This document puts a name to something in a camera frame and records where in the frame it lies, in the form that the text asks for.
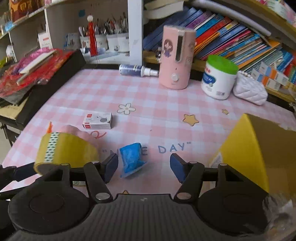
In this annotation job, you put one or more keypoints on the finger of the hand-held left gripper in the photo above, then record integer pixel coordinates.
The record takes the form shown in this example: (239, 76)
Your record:
(20, 172)
(9, 194)

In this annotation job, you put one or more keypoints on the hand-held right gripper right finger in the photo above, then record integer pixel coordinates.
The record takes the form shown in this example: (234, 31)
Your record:
(177, 168)

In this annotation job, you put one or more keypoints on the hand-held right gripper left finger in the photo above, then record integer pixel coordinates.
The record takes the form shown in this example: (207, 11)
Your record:
(111, 166)

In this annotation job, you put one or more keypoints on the blue crinkled packet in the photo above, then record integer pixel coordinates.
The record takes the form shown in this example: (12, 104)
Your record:
(131, 157)

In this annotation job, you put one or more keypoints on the yellow tape roll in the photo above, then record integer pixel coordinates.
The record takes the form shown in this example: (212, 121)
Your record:
(67, 148)

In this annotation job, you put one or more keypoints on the yellow cardboard box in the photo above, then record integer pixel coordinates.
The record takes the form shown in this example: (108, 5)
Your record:
(242, 143)

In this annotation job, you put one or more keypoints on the black keyboard stand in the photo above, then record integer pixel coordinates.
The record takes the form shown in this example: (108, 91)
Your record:
(7, 133)

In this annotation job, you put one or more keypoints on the small white staple box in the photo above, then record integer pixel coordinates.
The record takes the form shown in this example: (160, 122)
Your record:
(97, 121)

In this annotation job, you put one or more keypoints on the red plastic bags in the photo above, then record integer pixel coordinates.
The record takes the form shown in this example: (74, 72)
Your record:
(13, 81)

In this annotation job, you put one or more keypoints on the white jar green lid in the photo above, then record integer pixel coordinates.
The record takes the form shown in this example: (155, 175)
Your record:
(215, 81)

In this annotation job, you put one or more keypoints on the dark blue spray bottle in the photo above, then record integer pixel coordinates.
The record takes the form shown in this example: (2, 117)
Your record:
(131, 69)

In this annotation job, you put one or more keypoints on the black electronic keyboard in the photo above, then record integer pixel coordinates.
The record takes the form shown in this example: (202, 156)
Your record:
(57, 76)

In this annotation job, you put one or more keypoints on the pink humidifier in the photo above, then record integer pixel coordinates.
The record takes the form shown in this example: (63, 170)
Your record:
(172, 64)

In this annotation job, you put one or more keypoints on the white quilted purse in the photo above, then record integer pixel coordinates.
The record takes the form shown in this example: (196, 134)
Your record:
(248, 89)

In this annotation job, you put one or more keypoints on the white booklet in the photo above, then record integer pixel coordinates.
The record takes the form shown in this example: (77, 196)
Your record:
(34, 62)

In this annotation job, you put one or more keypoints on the crumpled clear plastic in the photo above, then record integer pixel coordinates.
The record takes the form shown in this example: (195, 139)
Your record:
(284, 213)

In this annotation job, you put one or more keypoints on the white plastic bag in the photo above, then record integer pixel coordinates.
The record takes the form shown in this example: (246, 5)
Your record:
(9, 51)

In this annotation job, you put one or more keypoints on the white pen cup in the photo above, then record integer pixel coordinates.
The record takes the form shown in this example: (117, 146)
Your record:
(123, 43)
(112, 44)
(101, 42)
(84, 42)

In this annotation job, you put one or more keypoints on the blue white card packet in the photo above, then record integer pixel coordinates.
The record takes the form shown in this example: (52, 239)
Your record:
(71, 39)

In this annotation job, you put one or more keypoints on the white carton red label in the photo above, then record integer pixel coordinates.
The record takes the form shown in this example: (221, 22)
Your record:
(44, 40)

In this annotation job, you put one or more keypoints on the red tassel doll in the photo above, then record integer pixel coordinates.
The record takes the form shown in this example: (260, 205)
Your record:
(91, 34)

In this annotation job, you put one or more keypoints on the row of colourful books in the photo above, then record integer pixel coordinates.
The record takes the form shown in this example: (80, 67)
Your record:
(219, 34)

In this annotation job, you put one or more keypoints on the blue tissue pack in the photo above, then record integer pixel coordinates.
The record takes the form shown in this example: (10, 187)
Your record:
(7, 26)

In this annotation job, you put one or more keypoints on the white desktop shelf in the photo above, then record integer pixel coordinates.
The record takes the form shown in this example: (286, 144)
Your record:
(62, 23)

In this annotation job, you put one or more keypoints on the stacked white open books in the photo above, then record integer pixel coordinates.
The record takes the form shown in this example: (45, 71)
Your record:
(161, 9)

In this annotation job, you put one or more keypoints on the fortune god printed box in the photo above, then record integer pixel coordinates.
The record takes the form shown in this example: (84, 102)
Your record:
(23, 9)

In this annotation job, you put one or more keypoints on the wooden bookshelf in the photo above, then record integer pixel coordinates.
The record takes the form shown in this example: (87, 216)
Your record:
(266, 14)

